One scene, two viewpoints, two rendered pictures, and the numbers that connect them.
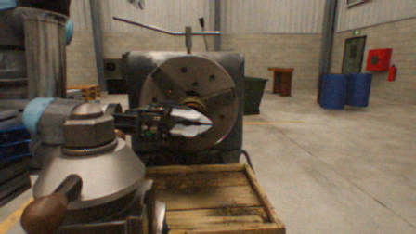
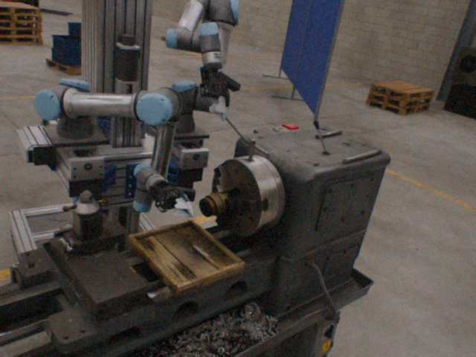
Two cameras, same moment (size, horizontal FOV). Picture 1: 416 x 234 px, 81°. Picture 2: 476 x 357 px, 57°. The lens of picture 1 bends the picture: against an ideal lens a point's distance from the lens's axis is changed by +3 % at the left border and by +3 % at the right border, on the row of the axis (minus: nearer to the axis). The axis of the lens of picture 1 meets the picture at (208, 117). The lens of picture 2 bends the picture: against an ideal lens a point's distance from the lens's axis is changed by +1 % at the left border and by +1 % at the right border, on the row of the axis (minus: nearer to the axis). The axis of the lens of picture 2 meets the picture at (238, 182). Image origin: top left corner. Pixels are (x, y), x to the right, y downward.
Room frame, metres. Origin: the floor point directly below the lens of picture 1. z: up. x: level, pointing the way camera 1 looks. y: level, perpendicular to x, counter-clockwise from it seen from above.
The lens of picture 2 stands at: (-0.22, -1.15, 1.85)
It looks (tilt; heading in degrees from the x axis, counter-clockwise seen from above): 24 degrees down; 51
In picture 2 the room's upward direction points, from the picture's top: 9 degrees clockwise
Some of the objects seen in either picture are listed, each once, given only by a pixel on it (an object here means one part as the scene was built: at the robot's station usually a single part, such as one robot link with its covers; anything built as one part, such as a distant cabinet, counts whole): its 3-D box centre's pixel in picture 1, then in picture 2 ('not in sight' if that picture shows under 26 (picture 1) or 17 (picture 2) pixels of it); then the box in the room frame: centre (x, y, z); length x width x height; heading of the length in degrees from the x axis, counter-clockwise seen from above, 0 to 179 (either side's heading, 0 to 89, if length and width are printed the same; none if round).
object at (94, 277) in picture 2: not in sight; (92, 262); (0.18, 0.03, 0.95); 0.43 x 0.17 x 0.05; 95
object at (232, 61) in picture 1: (186, 93); (306, 182); (1.20, 0.11, 1.06); 0.59 x 0.48 x 0.39; 5
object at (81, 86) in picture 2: not in sight; (74, 95); (0.31, 0.67, 1.33); 0.13 x 0.12 x 0.14; 43
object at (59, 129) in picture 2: not in sight; (75, 122); (0.32, 0.68, 1.21); 0.15 x 0.15 x 0.10
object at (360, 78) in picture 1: (357, 89); not in sight; (6.84, -4.23, 0.44); 0.59 x 0.59 x 0.88
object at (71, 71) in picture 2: not in sight; (88, 47); (2.43, 7.11, 0.39); 1.20 x 0.80 x 0.79; 14
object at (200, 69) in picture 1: (189, 103); (243, 195); (0.80, 0.06, 1.08); 0.32 x 0.09 x 0.32; 95
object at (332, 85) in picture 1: (333, 91); not in sight; (6.45, -3.36, 0.44); 0.59 x 0.59 x 0.88
